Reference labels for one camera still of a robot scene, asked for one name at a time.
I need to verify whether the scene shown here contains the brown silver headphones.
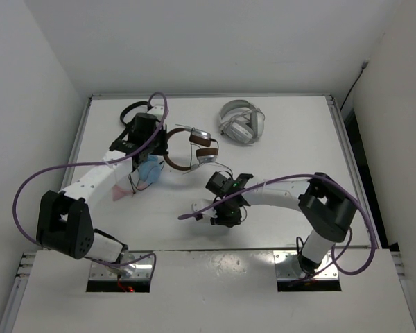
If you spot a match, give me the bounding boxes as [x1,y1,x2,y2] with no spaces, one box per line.
[164,126,220,172]

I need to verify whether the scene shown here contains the thin black headphone cable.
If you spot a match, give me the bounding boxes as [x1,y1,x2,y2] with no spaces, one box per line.
[190,138,235,181]

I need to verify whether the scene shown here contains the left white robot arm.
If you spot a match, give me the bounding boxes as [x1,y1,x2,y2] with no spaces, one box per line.
[36,106,167,265]

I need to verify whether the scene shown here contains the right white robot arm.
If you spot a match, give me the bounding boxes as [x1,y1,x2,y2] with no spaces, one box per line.
[205,172,356,276]

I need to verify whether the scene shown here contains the black headphones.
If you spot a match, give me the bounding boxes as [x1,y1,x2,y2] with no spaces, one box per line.
[119,101,152,127]

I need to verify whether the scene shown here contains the blue pink headphones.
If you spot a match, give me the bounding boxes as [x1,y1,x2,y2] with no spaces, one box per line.
[112,155,164,201]

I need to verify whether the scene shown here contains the white grey headphones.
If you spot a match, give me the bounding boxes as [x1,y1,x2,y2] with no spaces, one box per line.
[218,99,266,145]

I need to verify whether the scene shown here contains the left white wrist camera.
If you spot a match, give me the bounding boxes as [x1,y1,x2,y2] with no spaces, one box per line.
[148,105,168,121]

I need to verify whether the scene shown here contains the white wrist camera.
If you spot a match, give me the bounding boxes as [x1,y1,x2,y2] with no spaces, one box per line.
[148,105,168,121]
[191,199,218,219]

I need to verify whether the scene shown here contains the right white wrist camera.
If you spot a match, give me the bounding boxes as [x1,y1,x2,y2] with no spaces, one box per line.
[191,199,218,219]

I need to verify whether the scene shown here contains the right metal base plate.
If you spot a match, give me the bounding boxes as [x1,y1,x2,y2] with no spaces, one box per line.
[273,250,339,282]

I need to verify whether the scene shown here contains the metal base plate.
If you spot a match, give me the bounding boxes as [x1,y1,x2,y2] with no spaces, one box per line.
[273,250,339,282]
[89,251,157,282]

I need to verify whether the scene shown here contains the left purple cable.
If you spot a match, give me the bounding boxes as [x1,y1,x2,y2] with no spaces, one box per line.
[12,91,170,278]

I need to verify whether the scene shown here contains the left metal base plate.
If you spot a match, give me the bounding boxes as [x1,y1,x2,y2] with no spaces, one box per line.
[89,251,157,282]

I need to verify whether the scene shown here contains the black wall cable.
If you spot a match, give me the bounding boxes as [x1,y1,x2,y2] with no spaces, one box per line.
[339,60,369,112]

